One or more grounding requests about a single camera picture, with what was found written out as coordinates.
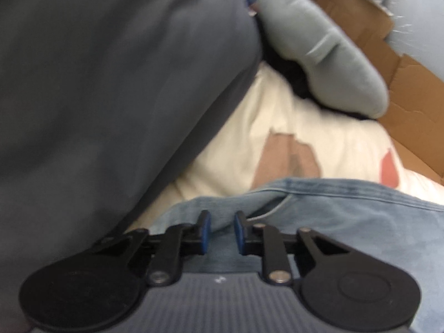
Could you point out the dark grey duvet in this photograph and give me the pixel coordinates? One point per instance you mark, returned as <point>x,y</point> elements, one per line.
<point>104,93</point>

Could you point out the grey plastic-wrapped mattress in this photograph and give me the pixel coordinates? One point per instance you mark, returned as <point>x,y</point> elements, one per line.
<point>423,24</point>

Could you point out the brown cardboard sheet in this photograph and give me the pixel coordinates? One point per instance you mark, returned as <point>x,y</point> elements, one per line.
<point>416,111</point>

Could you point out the blue denim pants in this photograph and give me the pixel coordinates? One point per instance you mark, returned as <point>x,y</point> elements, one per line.
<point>347,215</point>

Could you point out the grey plush pillow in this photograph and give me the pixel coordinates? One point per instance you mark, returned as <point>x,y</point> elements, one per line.
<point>312,41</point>

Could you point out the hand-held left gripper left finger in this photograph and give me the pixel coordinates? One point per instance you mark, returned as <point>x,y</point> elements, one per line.
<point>205,232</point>

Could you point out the cream printed bedsheet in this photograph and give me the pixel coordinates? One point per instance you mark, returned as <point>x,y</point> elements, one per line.
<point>242,145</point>

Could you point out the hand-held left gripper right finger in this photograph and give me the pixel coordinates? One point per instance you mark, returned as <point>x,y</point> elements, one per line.
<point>239,230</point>

